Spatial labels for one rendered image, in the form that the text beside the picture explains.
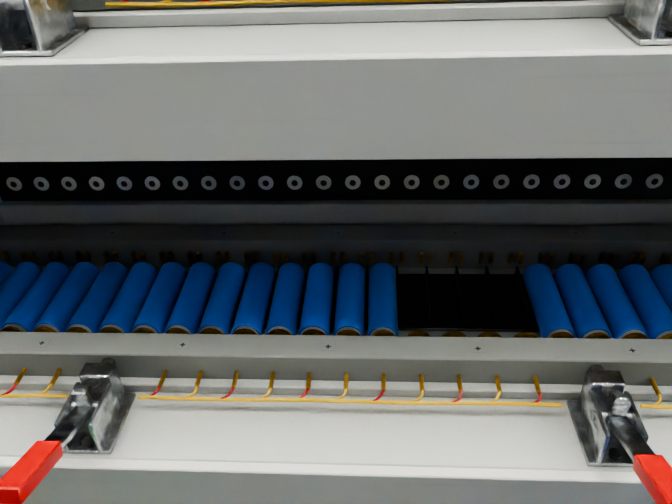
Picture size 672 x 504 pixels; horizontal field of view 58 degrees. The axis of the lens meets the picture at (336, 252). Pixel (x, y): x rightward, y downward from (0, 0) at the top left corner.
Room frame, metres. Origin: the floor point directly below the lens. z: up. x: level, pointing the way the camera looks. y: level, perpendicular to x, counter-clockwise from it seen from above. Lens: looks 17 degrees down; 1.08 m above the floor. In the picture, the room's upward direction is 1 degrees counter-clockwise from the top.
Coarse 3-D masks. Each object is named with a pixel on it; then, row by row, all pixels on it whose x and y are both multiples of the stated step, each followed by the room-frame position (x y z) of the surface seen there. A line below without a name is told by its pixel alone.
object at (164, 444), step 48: (432, 336) 0.34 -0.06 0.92; (576, 336) 0.34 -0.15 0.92; (0, 432) 0.29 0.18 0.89; (48, 432) 0.28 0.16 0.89; (144, 432) 0.28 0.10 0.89; (192, 432) 0.28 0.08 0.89; (240, 432) 0.28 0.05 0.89; (288, 432) 0.28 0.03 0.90; (336, 432) 0.28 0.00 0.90; (384, 432) 0.28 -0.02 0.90; (432, 432) 0.28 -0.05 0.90; (480, 432) 0.28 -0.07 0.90; (528, 432) 0.27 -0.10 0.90; (48, 480) 0.27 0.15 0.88; (96, 480) 0.27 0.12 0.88; (144, 480) 0.26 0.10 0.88; (192, 480) 0.26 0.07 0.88; (240, 480) 0.26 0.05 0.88; (288, 480) 0.26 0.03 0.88; (336, 480) 0.26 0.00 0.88; (384, 480) 0.25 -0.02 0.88; (432, 480) 0.25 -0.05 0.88; (480, 480) 0.25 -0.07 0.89; (528, 480) 0.25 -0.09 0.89; (576, 480) 0.25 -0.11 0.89; (624, 480) 0.25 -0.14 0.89
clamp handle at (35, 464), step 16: (80, 400) 0.27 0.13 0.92; (80, 416) 0.27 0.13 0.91; (64, 432) 0.25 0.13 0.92; (32, 448) 0.24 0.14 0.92; (48, 448) 0.24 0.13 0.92; (16, 464) 0.22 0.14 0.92; (32, 464) 0.22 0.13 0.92; (48, 464) 0.23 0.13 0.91; (0, 480) 0.21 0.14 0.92; (16, 480) 0.21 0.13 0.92; (32, 480) 0.22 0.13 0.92; (0, 496) 0.21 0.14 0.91; (16, 496) 0.21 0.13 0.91
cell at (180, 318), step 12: (204, 264) 0.39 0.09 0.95; (192, 276) 0.38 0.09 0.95; (204, 276) 0.38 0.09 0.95; (192, 288) 0.37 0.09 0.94; (204, 288) 0.37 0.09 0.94; (180, 300) 0.36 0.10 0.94; (192, 300) 0.36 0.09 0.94; (204, 300) 0.37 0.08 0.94; (180, 312) 0.35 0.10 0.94; (192, 312) 0.35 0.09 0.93; (168, 324) 0.34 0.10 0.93; (180, 324) 0.34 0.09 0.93; (192, 324) 0.34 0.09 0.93
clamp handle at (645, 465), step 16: (608, 416) 0.26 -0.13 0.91; (624, 416) 0.26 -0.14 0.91; (624, 432) 0.25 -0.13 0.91; (624, 448) 0.24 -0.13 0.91; (640, 448) 0.23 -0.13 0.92; (640, 464) 0.22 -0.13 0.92; (656, 464) 0.22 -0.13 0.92; (640, 480) 0.22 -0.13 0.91; (656, 480) 0.21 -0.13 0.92; (656, 496) 0.20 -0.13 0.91
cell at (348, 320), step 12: (348, 264) 0.39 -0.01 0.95; (348, 276) 0.37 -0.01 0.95; (360, 276) 0.38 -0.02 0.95; (348, 288) 0.36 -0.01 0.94; (360, 288) 0.37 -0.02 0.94; (336, 300) 0.36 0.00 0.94; (348, 300) 0.35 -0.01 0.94; (360, 300) 0.36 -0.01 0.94; (336, 312) 0.35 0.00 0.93; (348, 312) 0.34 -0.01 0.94; (360, 312) 0.34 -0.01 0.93; (336, 324) 0.34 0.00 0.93; (348, 324) 0.33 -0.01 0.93; (360, 324) 0.33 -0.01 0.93
